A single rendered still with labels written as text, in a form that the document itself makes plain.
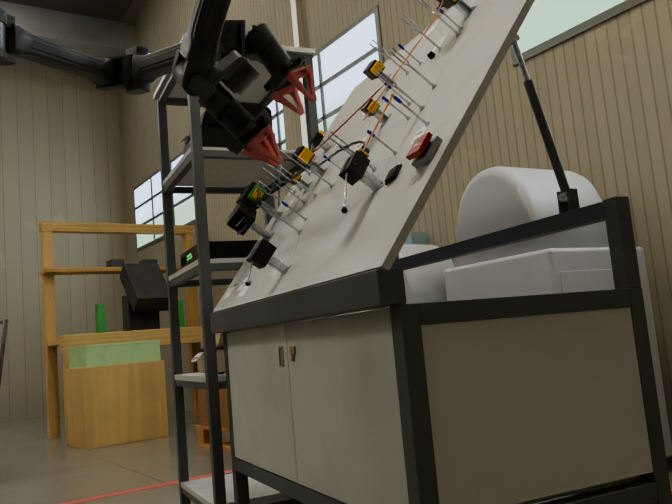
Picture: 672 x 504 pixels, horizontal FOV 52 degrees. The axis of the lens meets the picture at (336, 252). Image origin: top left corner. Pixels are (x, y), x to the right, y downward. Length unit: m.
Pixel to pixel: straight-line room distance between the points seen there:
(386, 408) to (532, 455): 0.29
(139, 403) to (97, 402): 0.37
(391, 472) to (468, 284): 2.26
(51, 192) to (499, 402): 10.38
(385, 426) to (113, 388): 5.22
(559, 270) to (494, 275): 0.36
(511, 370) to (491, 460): 0.17
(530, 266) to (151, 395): 4.20
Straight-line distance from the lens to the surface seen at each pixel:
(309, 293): 1.50
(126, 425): 6.49
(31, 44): 1.72
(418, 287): 4.13
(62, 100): 11.85
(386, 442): 1.34
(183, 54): 1.38
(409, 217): 1.27
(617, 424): 1.55
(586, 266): 3.29
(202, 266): 2.38
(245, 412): 2.16
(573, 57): 4.24
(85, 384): 6.36
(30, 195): 11.32
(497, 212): 3.42
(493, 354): 1.34
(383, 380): 1.32
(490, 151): 4.56
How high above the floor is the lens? 0.75
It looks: 7 degrees up
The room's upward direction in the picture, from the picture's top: 5 degrees counter-clockwise
